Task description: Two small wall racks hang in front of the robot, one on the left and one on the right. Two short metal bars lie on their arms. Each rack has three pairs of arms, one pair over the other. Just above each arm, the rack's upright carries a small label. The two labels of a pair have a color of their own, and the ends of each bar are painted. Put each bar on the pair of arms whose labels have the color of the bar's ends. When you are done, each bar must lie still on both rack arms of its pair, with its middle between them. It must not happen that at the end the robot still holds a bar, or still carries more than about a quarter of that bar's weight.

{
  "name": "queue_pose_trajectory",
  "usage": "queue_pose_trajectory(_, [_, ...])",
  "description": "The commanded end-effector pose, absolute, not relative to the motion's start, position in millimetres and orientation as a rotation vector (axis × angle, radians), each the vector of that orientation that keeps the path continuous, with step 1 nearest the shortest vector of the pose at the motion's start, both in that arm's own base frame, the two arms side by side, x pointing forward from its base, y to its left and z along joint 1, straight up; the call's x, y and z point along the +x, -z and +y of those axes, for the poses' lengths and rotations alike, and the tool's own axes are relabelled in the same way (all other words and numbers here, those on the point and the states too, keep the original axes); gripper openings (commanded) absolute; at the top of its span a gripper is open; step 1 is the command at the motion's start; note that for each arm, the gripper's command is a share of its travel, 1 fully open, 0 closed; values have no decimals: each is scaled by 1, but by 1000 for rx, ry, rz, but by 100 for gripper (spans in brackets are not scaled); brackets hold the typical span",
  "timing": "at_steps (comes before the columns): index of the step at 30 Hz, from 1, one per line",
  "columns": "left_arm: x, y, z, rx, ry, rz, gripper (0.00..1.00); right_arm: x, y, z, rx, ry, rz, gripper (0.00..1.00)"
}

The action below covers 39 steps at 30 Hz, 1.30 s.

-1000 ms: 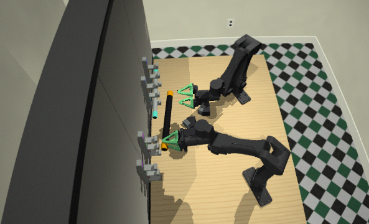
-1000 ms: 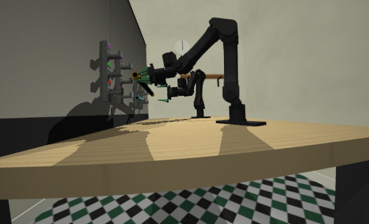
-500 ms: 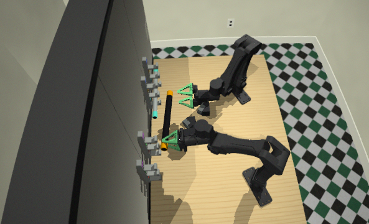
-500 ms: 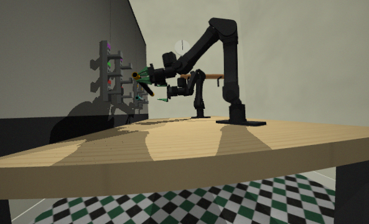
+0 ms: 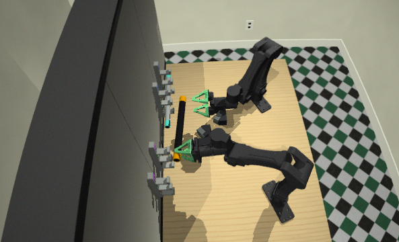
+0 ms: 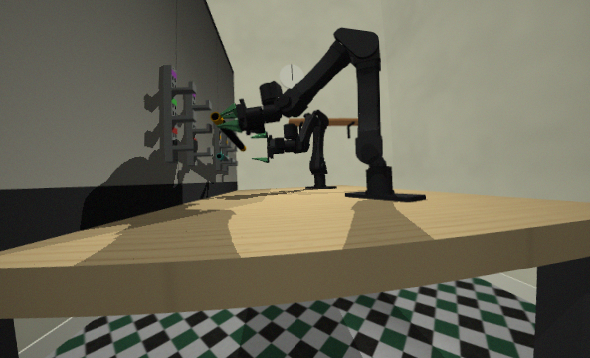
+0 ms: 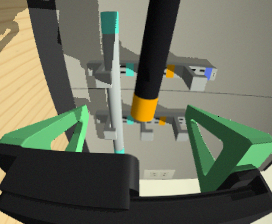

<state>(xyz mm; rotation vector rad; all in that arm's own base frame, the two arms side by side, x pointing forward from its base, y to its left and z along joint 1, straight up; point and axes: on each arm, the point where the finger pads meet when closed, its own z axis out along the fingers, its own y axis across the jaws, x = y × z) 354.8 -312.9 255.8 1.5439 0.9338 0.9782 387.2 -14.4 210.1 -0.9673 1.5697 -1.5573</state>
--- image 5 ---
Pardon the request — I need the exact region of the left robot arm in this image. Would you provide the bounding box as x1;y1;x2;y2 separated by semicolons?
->
196;124;314;223

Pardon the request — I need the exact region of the grey metal bar with teal ends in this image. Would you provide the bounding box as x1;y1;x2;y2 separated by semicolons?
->
165;75;171;128

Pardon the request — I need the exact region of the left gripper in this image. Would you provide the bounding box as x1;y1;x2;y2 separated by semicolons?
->
174;137;214;163

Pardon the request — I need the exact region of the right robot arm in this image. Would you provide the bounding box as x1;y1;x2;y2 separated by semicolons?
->
213;37;283;126

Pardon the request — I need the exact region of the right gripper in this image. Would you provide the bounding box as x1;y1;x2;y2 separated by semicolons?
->
192;89;227;118

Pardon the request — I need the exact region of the black bar with yellow end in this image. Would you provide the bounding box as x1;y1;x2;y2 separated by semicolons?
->
173;96;186;162

